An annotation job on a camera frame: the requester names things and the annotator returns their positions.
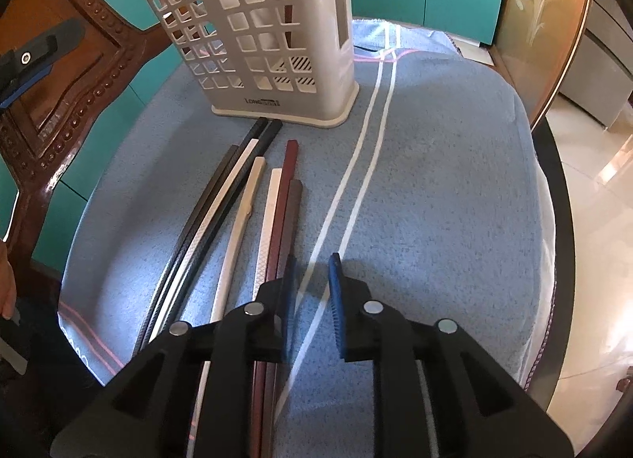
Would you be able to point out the white plastic utensil basket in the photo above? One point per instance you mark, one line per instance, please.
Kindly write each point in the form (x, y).
(316, 17)

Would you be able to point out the grey refrigerator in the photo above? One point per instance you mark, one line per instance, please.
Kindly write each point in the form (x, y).
(603, 52)

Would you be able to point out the blue striped towel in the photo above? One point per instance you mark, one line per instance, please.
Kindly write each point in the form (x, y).
(420, 191)

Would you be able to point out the carved wooden chair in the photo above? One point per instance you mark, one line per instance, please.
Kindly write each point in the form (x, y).
(74, 106)

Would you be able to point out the maroon chopstick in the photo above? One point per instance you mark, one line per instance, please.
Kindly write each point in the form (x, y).
(284, 200)

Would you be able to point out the black chopstick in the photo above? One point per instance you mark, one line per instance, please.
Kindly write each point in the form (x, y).
(256, 125)
(273, 126)

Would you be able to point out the etched glass door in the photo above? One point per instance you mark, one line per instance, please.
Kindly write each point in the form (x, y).
(539, 17)

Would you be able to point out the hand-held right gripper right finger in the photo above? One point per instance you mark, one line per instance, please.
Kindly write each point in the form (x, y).
(337, 299)

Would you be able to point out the white textured chopstick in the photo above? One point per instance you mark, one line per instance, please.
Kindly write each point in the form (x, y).
(233, 180)
(267, 230)

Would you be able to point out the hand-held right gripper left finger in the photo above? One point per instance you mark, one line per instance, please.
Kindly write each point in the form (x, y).
(288, 299)

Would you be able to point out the person's left hand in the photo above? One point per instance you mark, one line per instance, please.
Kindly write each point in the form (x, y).
(6, 285)

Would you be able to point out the dark brown chopstick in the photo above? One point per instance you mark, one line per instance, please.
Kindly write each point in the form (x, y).
(217, 181)

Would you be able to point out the round table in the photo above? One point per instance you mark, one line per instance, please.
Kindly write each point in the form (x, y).
(564, 240)

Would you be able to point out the beige chopstick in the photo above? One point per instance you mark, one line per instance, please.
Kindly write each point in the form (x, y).
(242, 220)

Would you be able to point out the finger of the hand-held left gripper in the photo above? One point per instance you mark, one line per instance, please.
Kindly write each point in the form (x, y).
(29, 59)

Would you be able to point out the dark clothing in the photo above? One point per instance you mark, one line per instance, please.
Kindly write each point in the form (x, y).
(39, 398)

